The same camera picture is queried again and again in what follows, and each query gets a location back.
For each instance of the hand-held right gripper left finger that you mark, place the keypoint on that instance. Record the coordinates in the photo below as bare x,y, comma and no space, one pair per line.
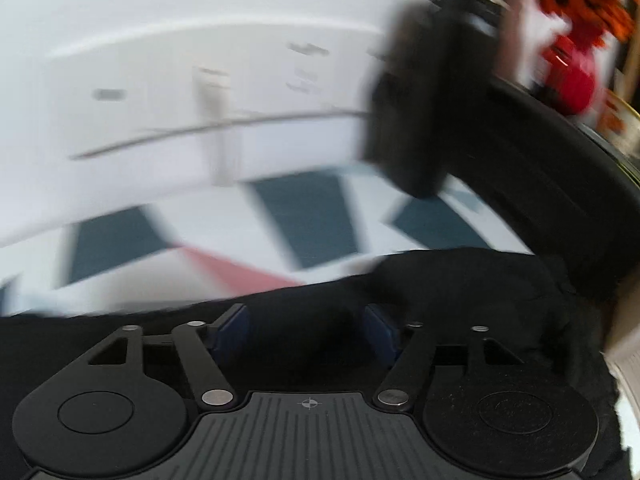
231,332

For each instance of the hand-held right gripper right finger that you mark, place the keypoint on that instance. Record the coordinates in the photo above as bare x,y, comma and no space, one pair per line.
380,334

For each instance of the black garment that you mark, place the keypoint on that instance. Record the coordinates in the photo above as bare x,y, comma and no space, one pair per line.
310,317

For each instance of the geometric patterned bed sheet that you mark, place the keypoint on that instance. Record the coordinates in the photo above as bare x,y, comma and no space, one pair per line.
320,220

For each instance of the large dark rounded object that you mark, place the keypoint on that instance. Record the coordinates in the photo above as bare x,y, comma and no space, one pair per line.
540,175

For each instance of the red object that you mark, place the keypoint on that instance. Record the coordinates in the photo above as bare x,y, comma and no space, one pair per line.
575,80

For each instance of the white drawer cabinet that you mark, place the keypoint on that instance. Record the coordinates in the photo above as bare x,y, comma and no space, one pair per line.
150,60

